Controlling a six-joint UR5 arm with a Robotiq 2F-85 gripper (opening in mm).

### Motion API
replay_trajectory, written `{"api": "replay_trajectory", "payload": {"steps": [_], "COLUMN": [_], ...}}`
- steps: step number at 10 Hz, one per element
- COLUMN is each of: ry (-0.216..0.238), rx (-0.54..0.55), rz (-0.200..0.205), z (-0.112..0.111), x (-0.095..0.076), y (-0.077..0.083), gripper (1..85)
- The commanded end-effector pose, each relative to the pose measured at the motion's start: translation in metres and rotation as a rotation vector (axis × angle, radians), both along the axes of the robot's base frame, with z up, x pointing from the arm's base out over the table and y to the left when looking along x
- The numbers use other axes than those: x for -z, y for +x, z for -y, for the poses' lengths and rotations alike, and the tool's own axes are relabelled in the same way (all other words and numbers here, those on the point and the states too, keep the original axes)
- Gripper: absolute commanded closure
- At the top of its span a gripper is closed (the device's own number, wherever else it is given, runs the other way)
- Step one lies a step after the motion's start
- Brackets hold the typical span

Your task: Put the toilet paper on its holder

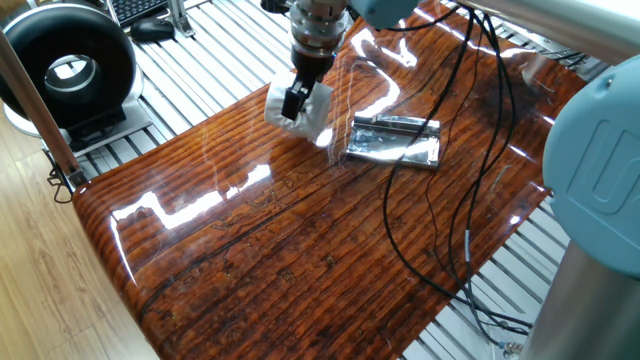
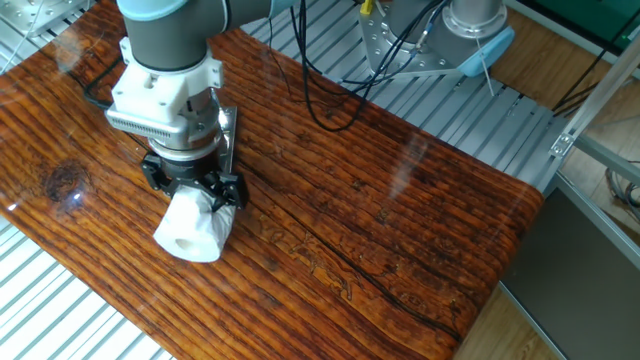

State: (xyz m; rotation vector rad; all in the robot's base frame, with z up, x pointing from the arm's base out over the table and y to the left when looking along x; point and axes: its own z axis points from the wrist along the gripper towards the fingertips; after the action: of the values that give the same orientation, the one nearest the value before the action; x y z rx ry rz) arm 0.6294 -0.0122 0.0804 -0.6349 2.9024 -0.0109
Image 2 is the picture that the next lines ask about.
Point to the aluminium corner bracket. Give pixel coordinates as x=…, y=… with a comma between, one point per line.
x=562, y=145

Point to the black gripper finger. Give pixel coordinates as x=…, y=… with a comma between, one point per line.
x=232, y=190
x=155, y=172

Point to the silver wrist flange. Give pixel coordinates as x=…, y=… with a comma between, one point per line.
x=200, y=135

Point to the yellow connector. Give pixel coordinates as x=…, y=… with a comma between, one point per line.
x=366, y=7

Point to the aluminium frame rail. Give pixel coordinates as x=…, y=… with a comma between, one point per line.
x=610, y=159
x=600, y=220

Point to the aluminium frame post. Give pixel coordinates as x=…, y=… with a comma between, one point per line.
x=600, y=100

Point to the dark grey panel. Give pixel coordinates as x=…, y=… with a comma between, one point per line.
x=575, y=290

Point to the white towel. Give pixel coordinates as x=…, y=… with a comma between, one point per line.
x=190, y=230

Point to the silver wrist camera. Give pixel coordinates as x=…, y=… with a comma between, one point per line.
x=145, y=129

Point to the aluminium plate with holes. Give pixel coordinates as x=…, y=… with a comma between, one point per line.
x=45, y=15

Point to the white printed wrist mount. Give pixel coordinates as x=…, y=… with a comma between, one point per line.
x=155, y=95

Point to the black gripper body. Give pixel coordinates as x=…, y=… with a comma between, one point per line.
x=192, y=170

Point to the glossy wood-grain mat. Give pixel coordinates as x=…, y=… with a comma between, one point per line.
x=350, y=200

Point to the chrome toilet paper holder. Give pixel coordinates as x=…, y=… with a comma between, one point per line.
x=229, y=135

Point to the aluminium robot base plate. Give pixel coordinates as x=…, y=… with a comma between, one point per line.
x=377, y=35

